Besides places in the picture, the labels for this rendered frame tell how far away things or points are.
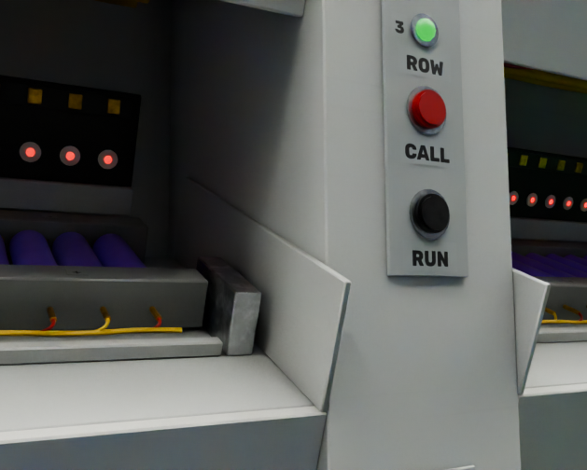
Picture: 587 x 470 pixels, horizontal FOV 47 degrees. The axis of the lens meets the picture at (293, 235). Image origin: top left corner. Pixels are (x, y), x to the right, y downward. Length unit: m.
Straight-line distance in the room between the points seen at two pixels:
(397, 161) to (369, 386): 0.09
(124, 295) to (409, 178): 0.13
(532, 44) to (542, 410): 0.17
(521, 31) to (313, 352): 0.19
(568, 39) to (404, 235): 0.16
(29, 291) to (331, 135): 0.13
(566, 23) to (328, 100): 0.16
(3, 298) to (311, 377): 0.12
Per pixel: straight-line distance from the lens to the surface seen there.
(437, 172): 0.28
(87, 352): 0.26
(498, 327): 0.30
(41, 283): 0.28
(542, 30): 0.36
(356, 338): 0.25
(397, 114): 0.27
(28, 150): 0.39
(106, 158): 0.39
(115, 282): 0.28
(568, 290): 0.43
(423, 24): 0.29
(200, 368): 0.27
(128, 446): 0.23
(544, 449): 0.34
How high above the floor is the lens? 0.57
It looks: 6 degrees up
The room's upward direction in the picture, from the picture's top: straight up
